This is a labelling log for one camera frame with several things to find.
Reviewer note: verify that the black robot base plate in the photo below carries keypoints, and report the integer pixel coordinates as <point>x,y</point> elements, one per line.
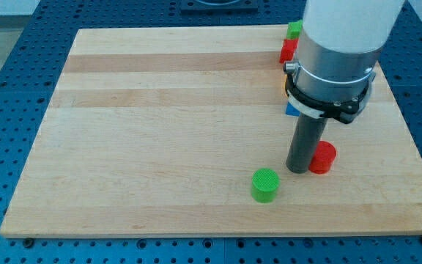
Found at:
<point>194,6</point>

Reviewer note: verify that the green cylinder block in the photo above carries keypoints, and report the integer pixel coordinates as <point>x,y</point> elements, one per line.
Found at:
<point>264,185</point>

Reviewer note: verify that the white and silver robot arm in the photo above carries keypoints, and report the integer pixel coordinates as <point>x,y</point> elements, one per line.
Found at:
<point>331,73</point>

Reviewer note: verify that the red cylinder block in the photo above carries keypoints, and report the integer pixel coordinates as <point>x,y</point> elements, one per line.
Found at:
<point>323,158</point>

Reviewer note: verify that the yellow block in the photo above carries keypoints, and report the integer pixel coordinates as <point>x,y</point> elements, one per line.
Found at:
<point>285,87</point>

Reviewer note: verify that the green cube block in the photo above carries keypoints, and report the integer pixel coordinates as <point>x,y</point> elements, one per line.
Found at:
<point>293,30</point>

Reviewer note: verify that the blue block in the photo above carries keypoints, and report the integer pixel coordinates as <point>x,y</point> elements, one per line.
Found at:
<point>291,110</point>

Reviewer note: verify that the red cube block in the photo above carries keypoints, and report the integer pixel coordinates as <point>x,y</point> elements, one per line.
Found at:
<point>288,50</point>

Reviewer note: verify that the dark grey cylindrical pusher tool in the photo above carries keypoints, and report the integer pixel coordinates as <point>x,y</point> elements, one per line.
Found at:
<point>308,132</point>

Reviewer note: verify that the wooden board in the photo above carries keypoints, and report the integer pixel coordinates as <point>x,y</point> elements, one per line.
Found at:
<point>156,133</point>

